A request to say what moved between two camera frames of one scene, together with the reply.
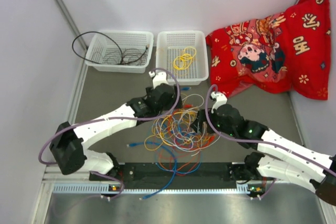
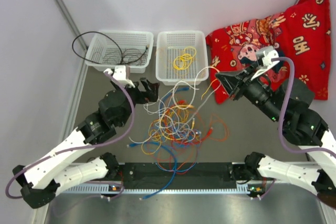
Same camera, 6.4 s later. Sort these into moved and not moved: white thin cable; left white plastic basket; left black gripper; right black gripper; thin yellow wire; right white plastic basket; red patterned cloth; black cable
Moved: white thin cable; right black gripper; left black gripper
Not moved: left white plastic basket; thin yellow wire; red patterned cloth; black cable; right white plastic basket
